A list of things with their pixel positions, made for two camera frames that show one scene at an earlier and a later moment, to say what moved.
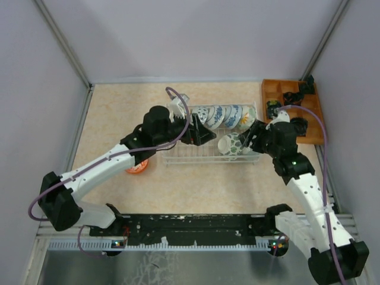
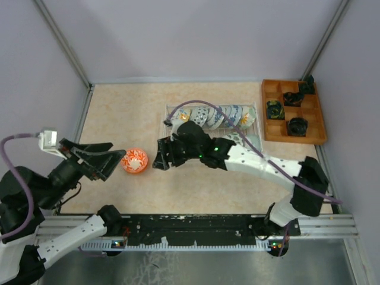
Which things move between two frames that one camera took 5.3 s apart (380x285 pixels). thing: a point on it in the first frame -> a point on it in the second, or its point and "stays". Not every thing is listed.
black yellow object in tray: [272, 108] stays
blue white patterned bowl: [233, 116] stays
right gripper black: [258, 128] -> [167, 145]
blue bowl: [202, 111] stays
